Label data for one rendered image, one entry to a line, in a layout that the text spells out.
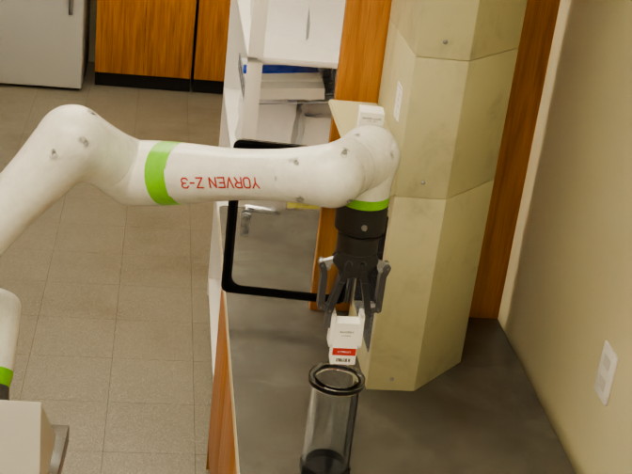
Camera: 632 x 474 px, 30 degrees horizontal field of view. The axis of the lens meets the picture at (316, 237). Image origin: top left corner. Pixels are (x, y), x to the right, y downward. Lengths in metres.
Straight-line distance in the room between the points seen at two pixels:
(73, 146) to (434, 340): 1.02
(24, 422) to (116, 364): 2.40
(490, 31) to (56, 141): 0.91
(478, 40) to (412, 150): 0.26
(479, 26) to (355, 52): 0.44
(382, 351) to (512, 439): 0.34
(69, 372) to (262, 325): 1.69
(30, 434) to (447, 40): 1.09
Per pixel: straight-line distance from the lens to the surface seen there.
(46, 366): 4.50
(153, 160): 2.11
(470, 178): 2.55
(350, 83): 2.76
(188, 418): 4.22
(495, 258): 3.00
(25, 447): 2.16
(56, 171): 2.06
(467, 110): 2.45
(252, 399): 2.59
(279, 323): 2.90
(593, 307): 2.55
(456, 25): 2.37
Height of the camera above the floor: 2.31
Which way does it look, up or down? 24 degrees down
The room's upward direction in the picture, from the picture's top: 7 degrees clockwise
